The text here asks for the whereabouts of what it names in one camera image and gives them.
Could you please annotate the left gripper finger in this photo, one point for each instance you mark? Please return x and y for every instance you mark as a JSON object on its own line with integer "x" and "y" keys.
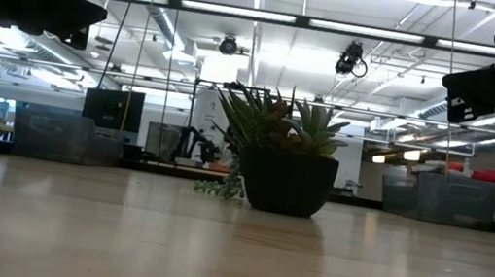
{"x": 65, "y": 8}
{"x": 74, "y": 38}

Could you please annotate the black background robot arm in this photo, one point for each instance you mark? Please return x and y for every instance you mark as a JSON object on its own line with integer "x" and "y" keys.
{"x": 195, "y": 143}

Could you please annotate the black monitor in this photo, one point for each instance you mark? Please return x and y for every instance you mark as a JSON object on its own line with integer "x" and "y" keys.
{"x": 112, "y": 108}

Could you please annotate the grey translucent bin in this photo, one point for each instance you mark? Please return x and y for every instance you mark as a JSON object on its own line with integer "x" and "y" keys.
{"x": 51, "y": 138}
{"x": 454, "y": 204}

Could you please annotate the potted succulent plant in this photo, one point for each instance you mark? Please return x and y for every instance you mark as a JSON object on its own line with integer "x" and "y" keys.
{"x": 285, "y": 183}

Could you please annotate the black overhead frame beam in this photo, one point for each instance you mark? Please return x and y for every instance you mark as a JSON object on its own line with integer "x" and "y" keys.
{"x": 174, "y": 2}

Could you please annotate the black ceiling camera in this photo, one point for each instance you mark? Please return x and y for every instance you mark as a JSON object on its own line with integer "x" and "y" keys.
{"x": 228, "y": 45}
{"x": 349, "y": 58}

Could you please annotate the black aluminium table frame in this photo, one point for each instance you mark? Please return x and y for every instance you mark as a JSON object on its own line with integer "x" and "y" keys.
{"x": 356, "y": 201}

